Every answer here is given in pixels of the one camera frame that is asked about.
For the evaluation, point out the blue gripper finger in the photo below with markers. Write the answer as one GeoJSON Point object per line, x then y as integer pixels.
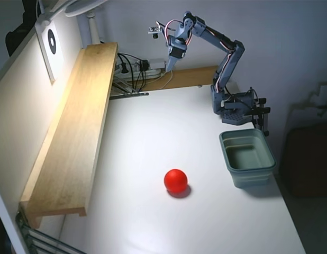
{"type": "Point", "coordinates": [175, 61]}
{"type": "Point", "coordinates": [168, 63]}

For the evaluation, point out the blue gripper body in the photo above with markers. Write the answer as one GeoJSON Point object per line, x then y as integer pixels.
{"type": "Point", "coordinates": [174, 53]}

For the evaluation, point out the red ball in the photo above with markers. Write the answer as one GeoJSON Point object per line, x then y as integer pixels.
{"type": "Point", "coordinates": [175, 180]}

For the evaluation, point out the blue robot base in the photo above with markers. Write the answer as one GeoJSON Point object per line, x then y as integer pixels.
{"type": "Point", "coordinates": [237, 116]}

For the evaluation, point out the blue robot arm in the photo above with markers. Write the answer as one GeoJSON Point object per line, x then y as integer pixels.
{"type": "Point", "coordinates": [213, 34]}

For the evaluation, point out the grey plastic container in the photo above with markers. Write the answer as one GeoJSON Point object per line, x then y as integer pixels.
{"type": "Point", "coordinates": [248, 180]}

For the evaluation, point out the white power adapter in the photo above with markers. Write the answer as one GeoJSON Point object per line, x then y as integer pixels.
{"type": "Point", "coordinates": [156, 63]}

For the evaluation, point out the white power strip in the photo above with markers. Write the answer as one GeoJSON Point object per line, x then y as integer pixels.
{"type": "Point", "coordinates": [153, 72]}

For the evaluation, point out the black power plug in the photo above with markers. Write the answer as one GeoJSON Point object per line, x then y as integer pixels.
{"type": "Point", "coordinates": [144, 64]}
{"type": "Point", "coordinates": [123, 69]}

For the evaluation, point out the white desk lamp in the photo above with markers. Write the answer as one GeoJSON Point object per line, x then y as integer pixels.
{"type": "Point", "coordinates": [89, 26]}

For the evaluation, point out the black table clamp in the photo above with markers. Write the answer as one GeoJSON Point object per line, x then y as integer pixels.
{"type": "Point", "coordinates": [264, 110]}

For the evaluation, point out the long wooden shelf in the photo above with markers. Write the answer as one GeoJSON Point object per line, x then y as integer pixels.
{"type": "Point", "coordinates": [73, 132]}

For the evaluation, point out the white desk side panel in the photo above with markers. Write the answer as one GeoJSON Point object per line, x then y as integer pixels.
{"type": "Point", "coordinates": [20, 105]}

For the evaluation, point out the small wrist camera board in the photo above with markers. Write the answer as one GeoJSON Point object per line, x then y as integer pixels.
{"type": "Point", "coordinates": [155, 31]}

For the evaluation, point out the white wall fixture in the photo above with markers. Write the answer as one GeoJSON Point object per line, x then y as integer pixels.
{"type": "Point", "coordinates": [323, 88]}

